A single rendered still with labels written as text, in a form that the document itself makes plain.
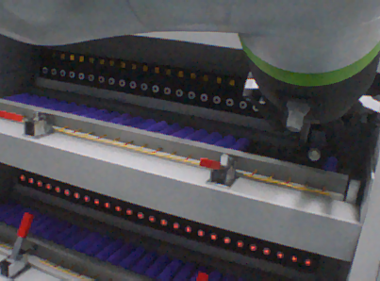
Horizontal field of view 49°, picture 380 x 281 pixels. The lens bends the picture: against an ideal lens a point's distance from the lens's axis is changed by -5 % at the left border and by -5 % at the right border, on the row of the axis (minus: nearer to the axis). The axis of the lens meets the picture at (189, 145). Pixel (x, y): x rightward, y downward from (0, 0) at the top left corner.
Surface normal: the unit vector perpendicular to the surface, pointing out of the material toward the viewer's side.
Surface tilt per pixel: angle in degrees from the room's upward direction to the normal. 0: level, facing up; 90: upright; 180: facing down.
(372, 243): 90
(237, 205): 107
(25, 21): 156
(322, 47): 160
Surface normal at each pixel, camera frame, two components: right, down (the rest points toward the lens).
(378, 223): -0.33, -0.05
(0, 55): 0.92, 0.21
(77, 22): -0.05, 0.95
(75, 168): -0.37, 0.25
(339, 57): 0.23, 0.94
